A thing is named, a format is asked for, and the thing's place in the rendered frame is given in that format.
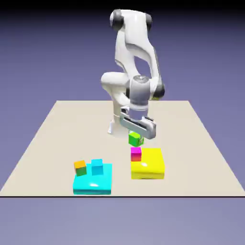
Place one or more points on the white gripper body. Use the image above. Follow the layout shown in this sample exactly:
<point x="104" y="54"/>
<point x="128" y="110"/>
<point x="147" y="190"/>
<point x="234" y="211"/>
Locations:
<point x="137" y="126"/>

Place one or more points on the small green cube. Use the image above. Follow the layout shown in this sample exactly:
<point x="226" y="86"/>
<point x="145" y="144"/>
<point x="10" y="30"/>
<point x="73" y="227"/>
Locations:
<point x="134" y="139"/>

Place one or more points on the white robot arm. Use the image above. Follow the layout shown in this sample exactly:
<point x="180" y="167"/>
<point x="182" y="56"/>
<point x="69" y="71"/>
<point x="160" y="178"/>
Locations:
<point x="134" y="47"/>

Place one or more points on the small magenta cube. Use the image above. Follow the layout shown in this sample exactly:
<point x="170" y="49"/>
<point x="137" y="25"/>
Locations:
<point x="136" y="154"/>

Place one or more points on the small cyan cube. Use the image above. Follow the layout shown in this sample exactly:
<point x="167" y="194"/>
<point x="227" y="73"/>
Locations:
<point x="97" y="167"/>

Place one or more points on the small orange cube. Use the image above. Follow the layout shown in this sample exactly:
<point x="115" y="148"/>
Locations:
<point x="80" y="167"/>

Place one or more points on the large yellow box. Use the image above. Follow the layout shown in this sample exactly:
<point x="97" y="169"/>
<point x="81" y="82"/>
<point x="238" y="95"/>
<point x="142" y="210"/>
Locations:
<point x="149" y="164"/>

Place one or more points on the large cyan box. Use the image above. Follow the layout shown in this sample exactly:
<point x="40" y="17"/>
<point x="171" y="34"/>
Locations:
<point x="93" y="183"/>

